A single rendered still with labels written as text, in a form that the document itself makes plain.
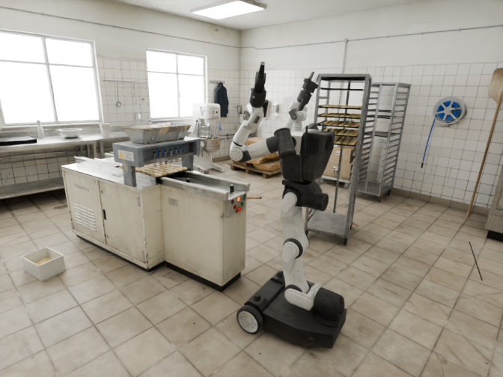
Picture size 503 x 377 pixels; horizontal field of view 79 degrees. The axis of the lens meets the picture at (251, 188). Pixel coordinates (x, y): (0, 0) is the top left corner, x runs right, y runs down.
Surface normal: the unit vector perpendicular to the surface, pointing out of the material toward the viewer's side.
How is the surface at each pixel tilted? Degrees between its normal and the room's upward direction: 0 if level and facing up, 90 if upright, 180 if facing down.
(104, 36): 90
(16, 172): 90
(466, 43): 90
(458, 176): 90
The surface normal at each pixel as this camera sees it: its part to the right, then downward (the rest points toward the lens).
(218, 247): -0.54, 0.24
